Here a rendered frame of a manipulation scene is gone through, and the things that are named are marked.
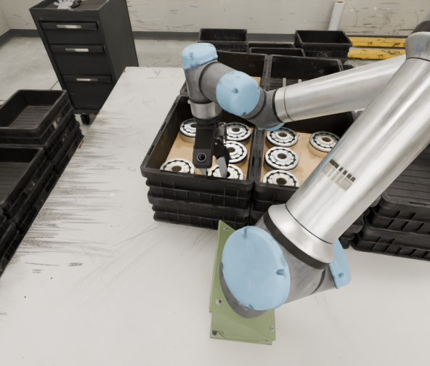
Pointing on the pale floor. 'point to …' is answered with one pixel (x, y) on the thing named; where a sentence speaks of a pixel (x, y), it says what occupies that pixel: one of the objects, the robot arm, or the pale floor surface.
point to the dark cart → (87, 49)
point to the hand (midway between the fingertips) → (214, 176)
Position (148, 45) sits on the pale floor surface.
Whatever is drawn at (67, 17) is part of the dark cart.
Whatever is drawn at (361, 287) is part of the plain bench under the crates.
